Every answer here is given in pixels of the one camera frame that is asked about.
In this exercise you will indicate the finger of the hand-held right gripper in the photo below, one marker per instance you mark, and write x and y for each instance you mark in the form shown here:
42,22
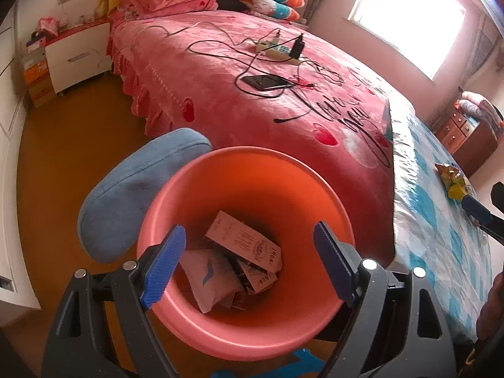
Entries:
498,193
478,210

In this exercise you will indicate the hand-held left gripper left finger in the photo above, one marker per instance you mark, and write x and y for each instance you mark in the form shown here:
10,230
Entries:
163,267

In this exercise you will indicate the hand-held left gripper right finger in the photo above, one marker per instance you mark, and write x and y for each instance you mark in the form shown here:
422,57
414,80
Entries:
334,264

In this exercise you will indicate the yellow snack packet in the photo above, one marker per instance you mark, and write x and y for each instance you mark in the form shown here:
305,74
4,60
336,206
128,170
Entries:
451,177

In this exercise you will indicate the white bag with blue print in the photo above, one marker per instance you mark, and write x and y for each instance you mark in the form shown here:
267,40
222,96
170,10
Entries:
208,279

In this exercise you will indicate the milk carton dark inside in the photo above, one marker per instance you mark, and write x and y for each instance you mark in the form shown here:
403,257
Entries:
258,279

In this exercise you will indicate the large white milk carton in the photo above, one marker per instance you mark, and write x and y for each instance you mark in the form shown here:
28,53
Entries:
244,240

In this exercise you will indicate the pink plastic waste bin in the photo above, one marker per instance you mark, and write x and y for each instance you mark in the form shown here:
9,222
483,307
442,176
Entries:
252,189

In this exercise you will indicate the person's right forearm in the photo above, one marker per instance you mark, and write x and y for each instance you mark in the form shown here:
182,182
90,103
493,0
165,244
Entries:
492,311

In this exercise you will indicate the brown wooden cabinet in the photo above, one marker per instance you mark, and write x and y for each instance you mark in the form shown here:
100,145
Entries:
468,145

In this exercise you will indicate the folded bedding pile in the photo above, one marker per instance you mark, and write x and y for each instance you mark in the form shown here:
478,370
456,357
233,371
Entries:
480,110

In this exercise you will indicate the blue stool cushion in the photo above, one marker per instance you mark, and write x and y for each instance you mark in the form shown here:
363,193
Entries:
130,189

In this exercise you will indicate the white wardrobe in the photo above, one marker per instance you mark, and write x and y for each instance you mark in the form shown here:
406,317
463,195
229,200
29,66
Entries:
12,165

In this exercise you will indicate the bed with pink heart cover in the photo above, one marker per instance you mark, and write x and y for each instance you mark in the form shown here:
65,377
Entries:
220,86

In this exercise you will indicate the black smartphone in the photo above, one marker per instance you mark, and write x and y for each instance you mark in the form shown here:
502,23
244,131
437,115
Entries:
267,82

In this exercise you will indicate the bright window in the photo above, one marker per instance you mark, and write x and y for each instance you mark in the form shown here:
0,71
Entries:
409,15

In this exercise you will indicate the brown cardboard box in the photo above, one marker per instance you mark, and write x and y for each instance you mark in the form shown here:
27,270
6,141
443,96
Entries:
41,94

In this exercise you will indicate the black charger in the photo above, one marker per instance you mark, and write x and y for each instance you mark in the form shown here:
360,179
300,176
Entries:
297,47

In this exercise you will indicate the white power strip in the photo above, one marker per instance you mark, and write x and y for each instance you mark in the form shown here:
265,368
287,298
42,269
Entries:
275,50

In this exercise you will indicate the white nightstand red top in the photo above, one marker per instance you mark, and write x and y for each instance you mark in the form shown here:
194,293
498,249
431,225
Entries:
75,59

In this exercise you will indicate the orange shoe box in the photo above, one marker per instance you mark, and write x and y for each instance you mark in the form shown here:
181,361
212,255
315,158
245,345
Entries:
37,76

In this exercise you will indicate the white shoe box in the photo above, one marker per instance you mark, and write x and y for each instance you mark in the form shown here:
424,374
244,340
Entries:
34,61

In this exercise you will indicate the dark shoe box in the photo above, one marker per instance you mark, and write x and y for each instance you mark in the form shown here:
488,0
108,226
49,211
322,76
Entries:
36,43

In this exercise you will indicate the pink item on nightstand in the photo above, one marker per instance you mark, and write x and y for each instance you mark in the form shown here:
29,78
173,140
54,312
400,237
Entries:
48,25

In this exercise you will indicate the black cloth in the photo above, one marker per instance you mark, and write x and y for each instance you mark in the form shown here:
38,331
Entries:
232,4

